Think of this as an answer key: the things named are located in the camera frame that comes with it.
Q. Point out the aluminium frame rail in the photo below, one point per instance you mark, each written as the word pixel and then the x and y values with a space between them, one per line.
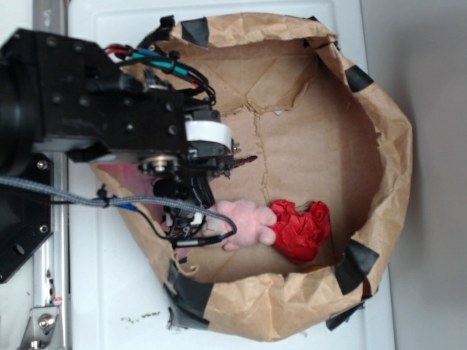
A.
pixel 51 260

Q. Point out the white plastic tray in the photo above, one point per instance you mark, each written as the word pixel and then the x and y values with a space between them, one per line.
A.
pixel 117 302

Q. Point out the silver keys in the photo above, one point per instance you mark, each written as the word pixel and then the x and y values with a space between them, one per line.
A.
pixel 240 161

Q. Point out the metal corner bracket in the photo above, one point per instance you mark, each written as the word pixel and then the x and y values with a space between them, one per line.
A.
pixel 43 330

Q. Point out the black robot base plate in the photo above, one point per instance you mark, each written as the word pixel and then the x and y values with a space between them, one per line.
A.
pixel 26 223

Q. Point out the pink plush bunny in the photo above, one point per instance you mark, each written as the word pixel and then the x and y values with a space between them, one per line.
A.
pixel 253 225

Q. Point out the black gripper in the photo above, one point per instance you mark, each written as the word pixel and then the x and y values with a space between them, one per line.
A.
pixel 184 179

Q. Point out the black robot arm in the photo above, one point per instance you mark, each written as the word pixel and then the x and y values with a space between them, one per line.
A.
pixel 116 105

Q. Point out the red crumpled paper ball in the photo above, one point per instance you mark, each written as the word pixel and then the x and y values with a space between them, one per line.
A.
pixel 300 236

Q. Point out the brown paper bag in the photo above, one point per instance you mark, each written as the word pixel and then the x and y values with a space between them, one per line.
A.
pixel 323 130

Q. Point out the orange object under bag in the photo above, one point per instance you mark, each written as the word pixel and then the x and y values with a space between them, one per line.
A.
pixel 313 269

